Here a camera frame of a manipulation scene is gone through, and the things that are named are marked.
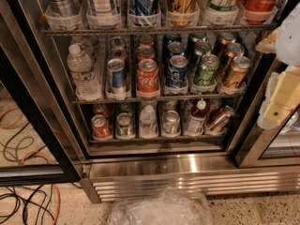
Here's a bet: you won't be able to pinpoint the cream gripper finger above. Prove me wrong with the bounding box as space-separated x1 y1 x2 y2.
255 28 279 53
262 67 300 126

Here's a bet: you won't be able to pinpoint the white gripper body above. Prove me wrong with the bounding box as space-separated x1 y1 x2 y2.
256 71 300 131

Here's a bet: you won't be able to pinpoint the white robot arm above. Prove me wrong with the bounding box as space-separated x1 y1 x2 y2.
256 3 300 129

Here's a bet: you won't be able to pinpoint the right glass fridge door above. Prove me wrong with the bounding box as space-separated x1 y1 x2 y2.
228 55 300 168

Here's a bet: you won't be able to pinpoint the glass fridge door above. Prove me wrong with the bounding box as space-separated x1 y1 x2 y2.
228 55 300 168
0 0 82 187

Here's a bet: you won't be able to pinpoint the front gold can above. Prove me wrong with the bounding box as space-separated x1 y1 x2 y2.
222 55 252 89

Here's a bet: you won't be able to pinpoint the bottom tipped gold can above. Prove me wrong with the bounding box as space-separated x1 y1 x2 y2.
206 105 235 133

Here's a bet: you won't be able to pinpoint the top shelf red coca-cola can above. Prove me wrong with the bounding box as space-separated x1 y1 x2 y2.
239 0 277 24

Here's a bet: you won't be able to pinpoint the front green can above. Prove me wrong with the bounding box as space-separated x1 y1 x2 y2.
193 53 219 86

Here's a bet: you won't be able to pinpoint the top shelf gold can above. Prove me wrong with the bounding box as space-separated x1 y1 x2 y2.
167 0 196 26

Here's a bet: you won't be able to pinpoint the front red coca-cola can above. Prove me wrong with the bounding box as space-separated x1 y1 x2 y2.
137 59 158 93

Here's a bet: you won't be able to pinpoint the bottom green silver can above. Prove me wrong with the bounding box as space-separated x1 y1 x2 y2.
117 112 133 137

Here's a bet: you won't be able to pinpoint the stainless steel fridge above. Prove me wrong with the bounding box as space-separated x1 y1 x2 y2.
0 0 300 204

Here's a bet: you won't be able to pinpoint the front blue silver can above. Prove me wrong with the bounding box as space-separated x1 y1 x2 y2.
107 58 127 94

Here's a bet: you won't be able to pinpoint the bottom front red can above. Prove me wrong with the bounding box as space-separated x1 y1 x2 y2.
91 114 112 139

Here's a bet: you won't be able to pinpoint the left glass fridge door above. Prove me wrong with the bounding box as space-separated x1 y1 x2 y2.
0 0 82 187

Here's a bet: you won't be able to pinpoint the bottom brown drink bottle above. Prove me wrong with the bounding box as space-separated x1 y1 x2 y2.
185 99 209 137

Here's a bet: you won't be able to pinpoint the bottom small water bottle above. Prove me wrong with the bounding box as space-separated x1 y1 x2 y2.
139 105 158 139

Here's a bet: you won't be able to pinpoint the clear plastic bag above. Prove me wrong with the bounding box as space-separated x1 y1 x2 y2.
107 187 213 225

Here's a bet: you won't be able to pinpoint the front clear water bottle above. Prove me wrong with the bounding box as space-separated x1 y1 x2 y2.
67 44 101 101

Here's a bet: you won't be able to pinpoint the clear water bottle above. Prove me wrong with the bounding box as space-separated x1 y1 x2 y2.
67 44 101 101
70 36 98 62

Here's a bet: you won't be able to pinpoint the rear clear water bottle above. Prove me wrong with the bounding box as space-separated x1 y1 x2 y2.
70 36 98 62

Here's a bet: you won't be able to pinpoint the black cables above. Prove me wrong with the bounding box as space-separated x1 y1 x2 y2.
0 121 83 225

